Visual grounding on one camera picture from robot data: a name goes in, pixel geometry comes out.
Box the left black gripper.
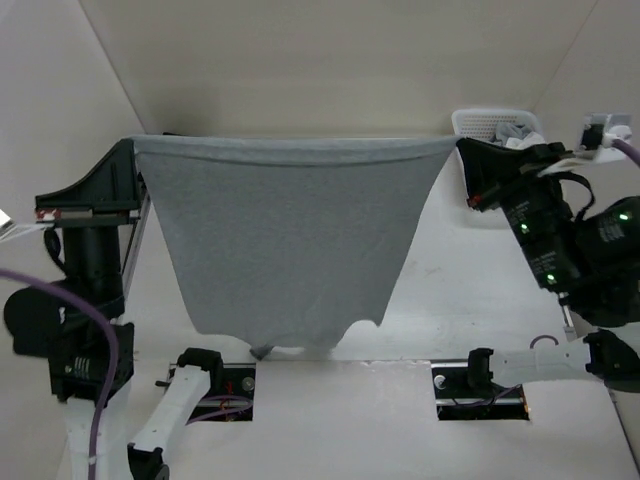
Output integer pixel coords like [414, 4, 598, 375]
[43, 133, 147, 314]

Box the grey tank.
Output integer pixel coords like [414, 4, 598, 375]
[133, 135, 456, 356]
[491, 122, 532, 147]

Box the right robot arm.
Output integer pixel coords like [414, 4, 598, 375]
[456, 137, 639, 396]

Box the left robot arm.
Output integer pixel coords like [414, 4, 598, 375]
[1, 139, 225, 479]

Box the white plastic basket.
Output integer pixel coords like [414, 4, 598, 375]
[451, 108, 543, 143]

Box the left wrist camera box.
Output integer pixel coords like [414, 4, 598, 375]
[0, 210, 47, 243]

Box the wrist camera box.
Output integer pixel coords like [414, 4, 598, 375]
[0, 210, 47, 243]
[574, 113, 632, 164]

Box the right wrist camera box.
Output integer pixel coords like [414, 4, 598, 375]
[574, 113, 632, 164]

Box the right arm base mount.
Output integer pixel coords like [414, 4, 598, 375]
[431, 362, 530, 421]

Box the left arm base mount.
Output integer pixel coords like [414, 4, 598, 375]
[189, 363, 256, 423]

